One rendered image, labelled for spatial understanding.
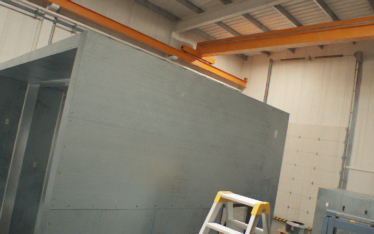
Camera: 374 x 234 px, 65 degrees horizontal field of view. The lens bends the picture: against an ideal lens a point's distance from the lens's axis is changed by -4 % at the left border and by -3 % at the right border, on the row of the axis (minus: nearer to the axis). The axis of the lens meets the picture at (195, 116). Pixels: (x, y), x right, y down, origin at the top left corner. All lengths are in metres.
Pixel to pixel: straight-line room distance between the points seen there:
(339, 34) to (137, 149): 8.73
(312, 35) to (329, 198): 5.11
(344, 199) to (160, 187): 6.76
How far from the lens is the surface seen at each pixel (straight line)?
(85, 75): 1.99
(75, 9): 10.92
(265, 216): 2.29
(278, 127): 3.58
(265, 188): 3.53
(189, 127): 2.49
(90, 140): 2.02
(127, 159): 2.18
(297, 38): 10.83
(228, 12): 11.49
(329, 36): 10.34
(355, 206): 8.58
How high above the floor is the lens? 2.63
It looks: 5 degrees up
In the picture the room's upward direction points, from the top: 11 degrees clockwise
